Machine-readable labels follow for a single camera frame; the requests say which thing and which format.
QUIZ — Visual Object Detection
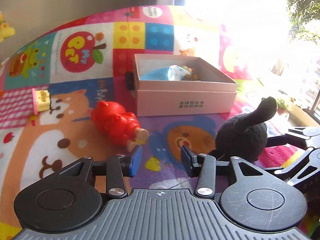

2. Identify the red bear toy figure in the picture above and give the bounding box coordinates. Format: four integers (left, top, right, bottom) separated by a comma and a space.
91, 100, 150, 151

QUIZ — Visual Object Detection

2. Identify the black plush toy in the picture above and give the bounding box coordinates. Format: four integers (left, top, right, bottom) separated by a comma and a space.
209, 96, 277, 163

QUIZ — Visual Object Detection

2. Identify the blue tissue pack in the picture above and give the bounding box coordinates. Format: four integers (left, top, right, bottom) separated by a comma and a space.
140, 64, 188, 81

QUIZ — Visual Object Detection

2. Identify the pink yellow cake toy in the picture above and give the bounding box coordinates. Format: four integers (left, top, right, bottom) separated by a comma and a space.
31, 88, 51, 115

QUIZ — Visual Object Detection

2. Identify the red yellow toy camera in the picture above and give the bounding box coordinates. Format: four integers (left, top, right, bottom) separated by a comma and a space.
181, 66, 200, 81

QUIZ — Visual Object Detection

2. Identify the black cylinder tube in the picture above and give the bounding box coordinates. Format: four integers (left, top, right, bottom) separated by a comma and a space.
125, 71, 135, 90

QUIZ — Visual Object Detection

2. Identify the small potted flower plant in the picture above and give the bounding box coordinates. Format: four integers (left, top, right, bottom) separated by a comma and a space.
276, 98, 291, 116

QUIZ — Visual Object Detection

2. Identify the pink cardboard box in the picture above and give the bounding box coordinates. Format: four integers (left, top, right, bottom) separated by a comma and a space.
134, 54, 238, 116

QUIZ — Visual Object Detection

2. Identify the colourful cartoon play mat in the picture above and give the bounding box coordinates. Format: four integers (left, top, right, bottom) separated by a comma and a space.
0, 4, 320, 240

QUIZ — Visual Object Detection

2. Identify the potted palm plant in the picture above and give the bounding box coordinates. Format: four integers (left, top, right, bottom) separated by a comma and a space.
286, 0, 319, 44

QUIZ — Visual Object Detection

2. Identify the yellow duck plush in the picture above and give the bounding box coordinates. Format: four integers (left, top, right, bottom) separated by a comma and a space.
0, 12, 16, 42

